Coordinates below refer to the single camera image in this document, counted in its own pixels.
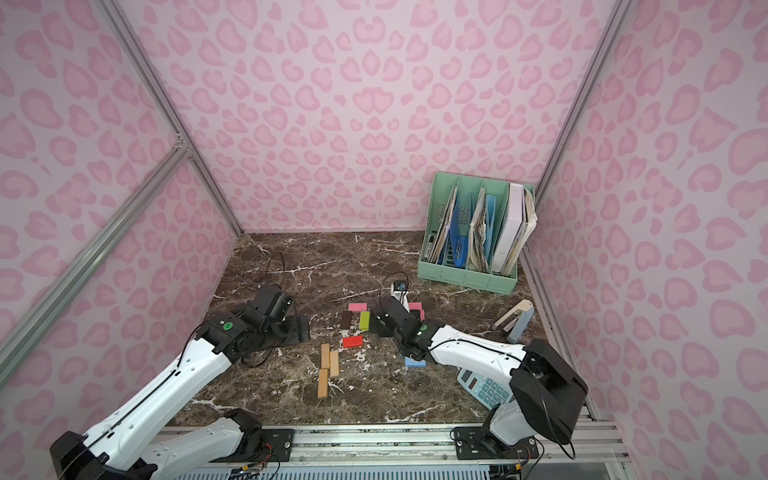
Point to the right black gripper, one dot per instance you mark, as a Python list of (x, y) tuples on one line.
[(384, 313)]

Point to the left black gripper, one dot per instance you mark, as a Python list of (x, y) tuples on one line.
[(288, 327)]

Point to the blue block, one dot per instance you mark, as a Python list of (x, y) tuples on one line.
[(410, 363)]

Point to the wooden block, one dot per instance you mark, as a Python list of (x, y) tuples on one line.
[(334, 364), (323, 383), (325, 356)]

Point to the dark brown block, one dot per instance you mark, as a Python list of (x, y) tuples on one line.
[(346, 320)]

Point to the wooden block bottom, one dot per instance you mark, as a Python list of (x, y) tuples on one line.
[(323, 383)]

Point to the green block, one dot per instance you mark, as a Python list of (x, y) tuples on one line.
[(364, 321)]

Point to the red block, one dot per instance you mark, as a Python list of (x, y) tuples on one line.
[(351, 342)]

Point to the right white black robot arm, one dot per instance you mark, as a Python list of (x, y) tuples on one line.
[(547, 394)]

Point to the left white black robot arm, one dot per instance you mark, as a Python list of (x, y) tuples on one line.
[(123, 445)]

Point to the light blue calculator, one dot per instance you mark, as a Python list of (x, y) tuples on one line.
[(486, 391)]

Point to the blue mesh folder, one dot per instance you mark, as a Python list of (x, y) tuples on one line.
[(458, 241)]

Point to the beige blue stapler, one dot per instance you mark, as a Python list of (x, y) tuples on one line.
[(515, 321)]

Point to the green desktop file organizer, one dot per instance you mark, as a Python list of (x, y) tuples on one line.
[(476, 230)]

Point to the white binder folder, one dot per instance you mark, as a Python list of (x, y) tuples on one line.
[(512, 221)]

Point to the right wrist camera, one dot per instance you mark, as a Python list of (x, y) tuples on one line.
[(399, 290)]

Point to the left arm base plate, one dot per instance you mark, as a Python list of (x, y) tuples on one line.
[(275, 444)]

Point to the aluminium mounting rail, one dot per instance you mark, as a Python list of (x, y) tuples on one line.
[(402, 444)]

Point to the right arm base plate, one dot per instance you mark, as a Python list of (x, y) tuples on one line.
[(477, 443)]

